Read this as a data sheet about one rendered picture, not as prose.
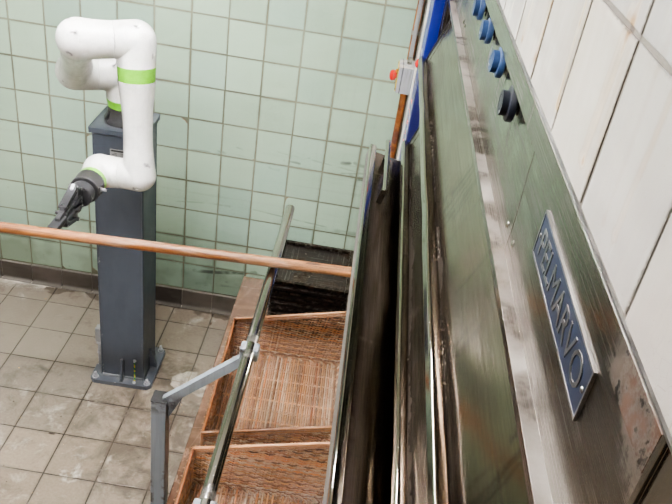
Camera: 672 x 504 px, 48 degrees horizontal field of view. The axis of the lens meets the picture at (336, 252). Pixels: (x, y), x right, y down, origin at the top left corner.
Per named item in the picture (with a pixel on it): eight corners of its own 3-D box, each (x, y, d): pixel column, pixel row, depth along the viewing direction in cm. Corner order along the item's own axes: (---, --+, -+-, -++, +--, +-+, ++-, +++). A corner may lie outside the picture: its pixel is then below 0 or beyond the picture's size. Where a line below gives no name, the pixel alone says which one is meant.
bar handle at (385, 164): (379, 154, 227) (384, 156, 228) (375, 207, 200) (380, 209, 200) (386, 138, 224) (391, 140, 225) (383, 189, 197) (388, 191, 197)
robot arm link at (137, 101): (124, 74, 236) (111, 82, 226) (159, 78, 236) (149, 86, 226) (127, 183, 251) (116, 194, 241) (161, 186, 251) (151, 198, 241)
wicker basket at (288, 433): (362, 367, 272) (374, 307, 257) (356, 493, 224) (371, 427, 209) (229, 348, 271) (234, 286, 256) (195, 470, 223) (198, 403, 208)
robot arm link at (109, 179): (91, 176, 252) (87, 146, 246) (127, 180, 252) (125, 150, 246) (75, 195, 240) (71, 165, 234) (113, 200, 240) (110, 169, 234)
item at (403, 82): (413, 86, 284) (418, 61, 279) (413, 96, 276) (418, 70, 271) (394, 83, 284) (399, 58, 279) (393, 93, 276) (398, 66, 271)
